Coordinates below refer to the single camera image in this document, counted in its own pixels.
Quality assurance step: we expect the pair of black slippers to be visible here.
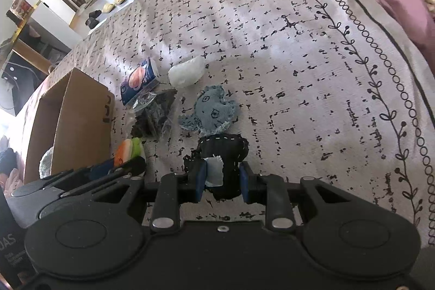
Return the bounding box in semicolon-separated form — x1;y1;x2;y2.
84;9;103;29

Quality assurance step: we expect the clear bag with dark contents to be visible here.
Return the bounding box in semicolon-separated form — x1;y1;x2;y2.
130;89;178;138

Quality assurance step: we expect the orange and green plush toy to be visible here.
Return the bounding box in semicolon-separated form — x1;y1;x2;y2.
114;137;145;169

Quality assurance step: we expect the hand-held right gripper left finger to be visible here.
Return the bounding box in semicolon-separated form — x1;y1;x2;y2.
92;161;208;232

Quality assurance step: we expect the white soft pouch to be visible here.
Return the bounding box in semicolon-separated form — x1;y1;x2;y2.
168;56;206;87

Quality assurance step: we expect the blue and orange soft packet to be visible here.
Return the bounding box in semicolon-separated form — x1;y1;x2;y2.
120;57;160;106

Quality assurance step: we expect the cardboard box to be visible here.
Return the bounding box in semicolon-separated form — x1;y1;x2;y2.
23;67;115;186

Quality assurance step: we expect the patterned white bedspread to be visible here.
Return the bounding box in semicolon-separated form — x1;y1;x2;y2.
7;0;435;243

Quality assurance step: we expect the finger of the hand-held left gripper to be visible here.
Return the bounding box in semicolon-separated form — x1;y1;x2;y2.
108;156;147;177
42;159;117;187

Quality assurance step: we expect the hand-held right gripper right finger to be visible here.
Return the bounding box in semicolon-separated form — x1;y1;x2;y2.
240;163;354;233

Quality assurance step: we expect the red box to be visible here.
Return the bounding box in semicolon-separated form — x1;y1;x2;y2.
10;0;34;21

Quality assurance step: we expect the black cloth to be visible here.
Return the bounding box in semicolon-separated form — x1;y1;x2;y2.
0;147;18;172

